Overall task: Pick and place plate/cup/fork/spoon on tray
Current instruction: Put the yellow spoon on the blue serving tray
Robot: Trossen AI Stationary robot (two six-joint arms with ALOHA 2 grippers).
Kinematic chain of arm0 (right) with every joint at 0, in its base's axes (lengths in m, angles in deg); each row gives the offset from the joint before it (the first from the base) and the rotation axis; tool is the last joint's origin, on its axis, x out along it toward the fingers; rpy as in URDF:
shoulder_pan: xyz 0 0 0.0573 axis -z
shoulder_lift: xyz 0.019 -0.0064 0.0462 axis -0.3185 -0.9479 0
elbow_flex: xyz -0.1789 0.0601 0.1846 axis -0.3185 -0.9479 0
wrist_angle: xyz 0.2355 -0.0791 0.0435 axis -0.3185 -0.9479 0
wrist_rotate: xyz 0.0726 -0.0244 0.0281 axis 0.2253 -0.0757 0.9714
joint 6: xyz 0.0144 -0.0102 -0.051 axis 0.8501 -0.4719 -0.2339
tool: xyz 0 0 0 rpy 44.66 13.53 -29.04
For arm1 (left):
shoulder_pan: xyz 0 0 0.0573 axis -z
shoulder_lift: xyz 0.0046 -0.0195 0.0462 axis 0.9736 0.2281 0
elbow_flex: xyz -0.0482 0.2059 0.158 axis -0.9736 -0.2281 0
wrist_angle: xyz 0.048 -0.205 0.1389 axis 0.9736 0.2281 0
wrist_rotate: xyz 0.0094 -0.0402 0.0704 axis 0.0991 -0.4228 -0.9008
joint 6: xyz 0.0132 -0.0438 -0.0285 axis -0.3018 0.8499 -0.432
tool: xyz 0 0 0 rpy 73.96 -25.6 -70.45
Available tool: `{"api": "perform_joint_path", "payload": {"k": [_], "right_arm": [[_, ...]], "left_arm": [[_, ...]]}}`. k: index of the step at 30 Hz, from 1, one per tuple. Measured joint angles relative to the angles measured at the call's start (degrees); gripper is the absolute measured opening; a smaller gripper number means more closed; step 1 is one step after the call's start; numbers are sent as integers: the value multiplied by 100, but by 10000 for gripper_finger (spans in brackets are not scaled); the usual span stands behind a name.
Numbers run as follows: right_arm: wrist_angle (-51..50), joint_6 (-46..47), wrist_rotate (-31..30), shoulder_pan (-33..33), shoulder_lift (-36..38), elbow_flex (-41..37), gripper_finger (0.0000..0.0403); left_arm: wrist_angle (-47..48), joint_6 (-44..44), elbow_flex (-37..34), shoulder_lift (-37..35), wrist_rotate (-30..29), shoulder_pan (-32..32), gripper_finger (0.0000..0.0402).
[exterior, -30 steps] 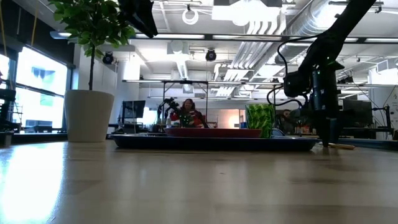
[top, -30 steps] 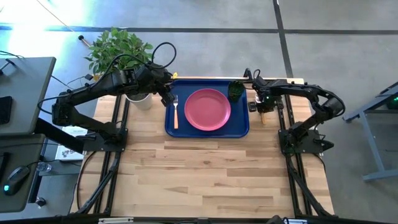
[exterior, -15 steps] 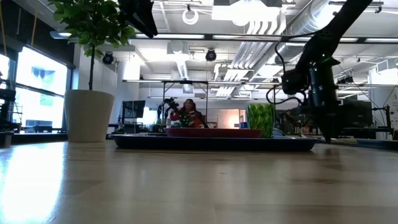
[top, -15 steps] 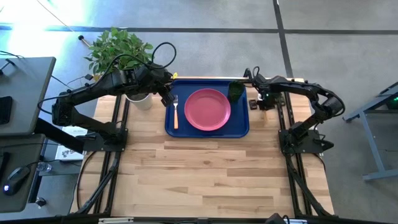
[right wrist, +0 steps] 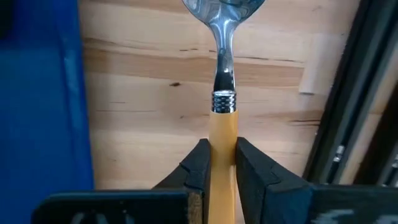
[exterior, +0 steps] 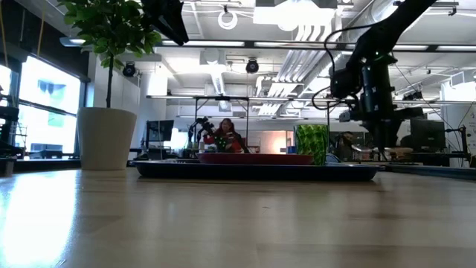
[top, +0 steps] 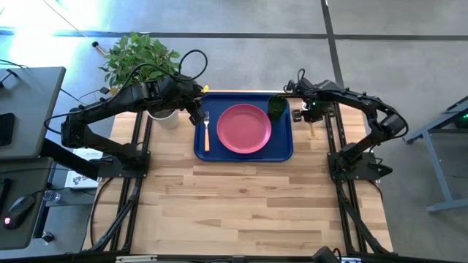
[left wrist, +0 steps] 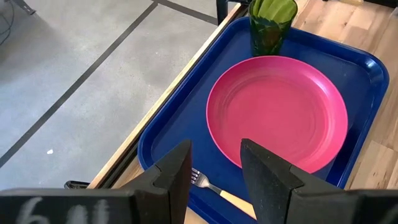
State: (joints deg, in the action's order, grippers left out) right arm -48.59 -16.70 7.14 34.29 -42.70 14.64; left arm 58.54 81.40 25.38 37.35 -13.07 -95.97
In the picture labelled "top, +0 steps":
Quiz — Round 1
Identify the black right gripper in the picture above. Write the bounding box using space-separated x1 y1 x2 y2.
292 95 327 123

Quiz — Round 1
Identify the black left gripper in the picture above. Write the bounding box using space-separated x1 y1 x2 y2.
175 76 206 126

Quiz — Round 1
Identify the green faceted plastic cup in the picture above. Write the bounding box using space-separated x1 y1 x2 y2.
267 94 289 122

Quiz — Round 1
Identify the fork with beige handle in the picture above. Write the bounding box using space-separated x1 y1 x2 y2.
203 110 211 153

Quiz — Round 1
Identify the pink plastic plate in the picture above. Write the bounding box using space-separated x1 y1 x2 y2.
216 103 273 155

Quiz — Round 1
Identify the blue plastic tray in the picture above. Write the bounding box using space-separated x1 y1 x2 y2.
193 93 294 163

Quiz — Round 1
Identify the white plant pot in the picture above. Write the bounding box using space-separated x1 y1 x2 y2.
148 108 181 130

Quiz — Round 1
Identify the green leafy plant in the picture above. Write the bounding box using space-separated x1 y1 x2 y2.
98 31 182 96

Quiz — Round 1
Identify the stick with black knob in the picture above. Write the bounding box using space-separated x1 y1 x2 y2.
91 40 107 56

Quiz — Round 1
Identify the white printed box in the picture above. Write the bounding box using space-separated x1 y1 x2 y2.
64 148 104 190

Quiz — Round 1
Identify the clear water bottle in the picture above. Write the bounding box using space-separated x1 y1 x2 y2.
42 189 61 204

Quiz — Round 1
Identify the black smartphone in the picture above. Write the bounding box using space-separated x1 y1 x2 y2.
0 112 15 147

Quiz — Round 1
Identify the black computer mouse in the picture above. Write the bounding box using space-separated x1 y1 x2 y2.
3 195 37 230

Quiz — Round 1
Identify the dark grey desk top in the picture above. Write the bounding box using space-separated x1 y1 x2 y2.
0 157 53 251

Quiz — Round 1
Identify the black aluminium table frame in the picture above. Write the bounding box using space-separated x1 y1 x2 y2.
82 80 394 263

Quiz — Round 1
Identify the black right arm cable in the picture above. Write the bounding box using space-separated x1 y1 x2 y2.
295 67 307 88

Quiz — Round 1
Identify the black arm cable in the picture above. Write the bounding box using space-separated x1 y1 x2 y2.
116 49 209 96
295 67 307 88

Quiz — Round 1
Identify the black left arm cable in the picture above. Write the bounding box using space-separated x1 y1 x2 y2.
116 49 209 96

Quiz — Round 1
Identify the black cable with plug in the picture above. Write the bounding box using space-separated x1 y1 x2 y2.
58 86 113 110

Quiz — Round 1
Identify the black cable bundle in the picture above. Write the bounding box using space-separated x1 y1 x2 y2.
336 181 389 255
91 178 143 253

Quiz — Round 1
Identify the blue-grey metal table frame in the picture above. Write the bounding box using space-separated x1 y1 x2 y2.
403 95 468 213

